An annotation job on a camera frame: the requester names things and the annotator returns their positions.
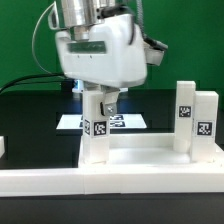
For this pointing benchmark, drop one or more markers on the white front fence wall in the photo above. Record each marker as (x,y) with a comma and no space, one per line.
(111,180)

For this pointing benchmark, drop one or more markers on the white left fence wall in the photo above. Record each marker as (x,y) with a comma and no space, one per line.
(2,148)

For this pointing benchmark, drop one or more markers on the white fence wall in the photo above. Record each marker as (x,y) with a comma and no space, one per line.
(111,180)
(2,148)

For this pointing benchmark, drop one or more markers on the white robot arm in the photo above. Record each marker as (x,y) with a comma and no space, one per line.
(74,13)

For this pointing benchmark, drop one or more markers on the fiducial marker sheet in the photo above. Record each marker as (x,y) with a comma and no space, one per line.
(120,121)

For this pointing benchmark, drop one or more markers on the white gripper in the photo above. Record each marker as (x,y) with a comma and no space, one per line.
(113,53)

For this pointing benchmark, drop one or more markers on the white desk top tray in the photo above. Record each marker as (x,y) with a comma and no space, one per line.
(148,149)

